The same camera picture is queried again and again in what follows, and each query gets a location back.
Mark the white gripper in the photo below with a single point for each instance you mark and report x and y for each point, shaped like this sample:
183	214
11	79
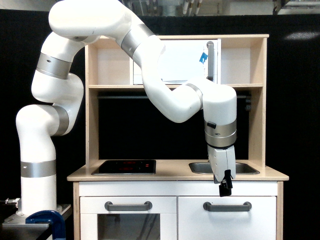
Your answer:
223	165

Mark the grey cabinet door handle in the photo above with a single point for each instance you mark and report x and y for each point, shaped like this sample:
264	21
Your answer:
245	207

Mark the white cabinet door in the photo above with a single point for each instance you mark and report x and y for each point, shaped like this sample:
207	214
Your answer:
195	223

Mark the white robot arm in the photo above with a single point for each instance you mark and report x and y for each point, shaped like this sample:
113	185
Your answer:
59	86

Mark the white oven door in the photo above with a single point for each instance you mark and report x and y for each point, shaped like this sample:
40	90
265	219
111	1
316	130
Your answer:
158	223

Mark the white microwave door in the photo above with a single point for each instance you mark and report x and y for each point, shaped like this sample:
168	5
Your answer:
177	60

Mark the grey toy sink basin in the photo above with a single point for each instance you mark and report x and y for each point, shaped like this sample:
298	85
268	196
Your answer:
205	168

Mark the black toy stove top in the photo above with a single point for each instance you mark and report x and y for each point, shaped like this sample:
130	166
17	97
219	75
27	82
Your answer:
127	167

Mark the blue tape piece right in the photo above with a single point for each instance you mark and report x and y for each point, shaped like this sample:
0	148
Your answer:
203	58

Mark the blue metal clamp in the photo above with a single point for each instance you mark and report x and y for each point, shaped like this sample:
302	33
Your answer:
51	217

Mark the wooden play kitchen frame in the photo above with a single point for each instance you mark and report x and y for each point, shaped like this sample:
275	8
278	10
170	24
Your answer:
175	175

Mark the grey oven door handle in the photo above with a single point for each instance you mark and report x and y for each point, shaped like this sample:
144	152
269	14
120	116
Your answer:
109	206

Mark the grey microwave door handle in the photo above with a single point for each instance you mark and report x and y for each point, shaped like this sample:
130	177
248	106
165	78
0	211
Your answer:
211	61

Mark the grey hanging rail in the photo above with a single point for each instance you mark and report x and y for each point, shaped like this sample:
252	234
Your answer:
247	99

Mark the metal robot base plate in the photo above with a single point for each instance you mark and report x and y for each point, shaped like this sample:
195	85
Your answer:
18	219

